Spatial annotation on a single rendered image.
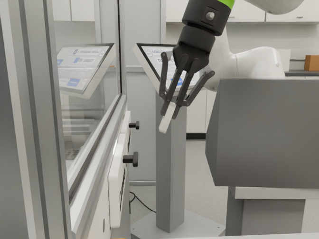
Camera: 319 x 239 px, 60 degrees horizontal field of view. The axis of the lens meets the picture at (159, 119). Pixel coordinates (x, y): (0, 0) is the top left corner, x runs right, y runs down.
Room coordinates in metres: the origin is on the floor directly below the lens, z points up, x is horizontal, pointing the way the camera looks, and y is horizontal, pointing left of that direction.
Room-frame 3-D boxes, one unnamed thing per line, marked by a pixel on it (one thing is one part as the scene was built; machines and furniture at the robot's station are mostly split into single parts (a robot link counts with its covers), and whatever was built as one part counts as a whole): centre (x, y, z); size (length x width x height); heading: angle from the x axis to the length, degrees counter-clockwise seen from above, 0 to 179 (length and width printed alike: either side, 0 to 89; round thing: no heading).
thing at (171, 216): (1.59, -0.11, 0.51); 0.50 x 0.45 x 1.02; 50
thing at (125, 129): (0.93, 0.11, 0.87); 0.29 x 0.02 x 0.11; 4
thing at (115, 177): (0.62, 0.10, 0.87); 0.29 x 0.02 x 0.11; 4
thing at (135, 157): (0.62, 0.07, 0.91); 0.07 x 0.04 x 0.01; 4
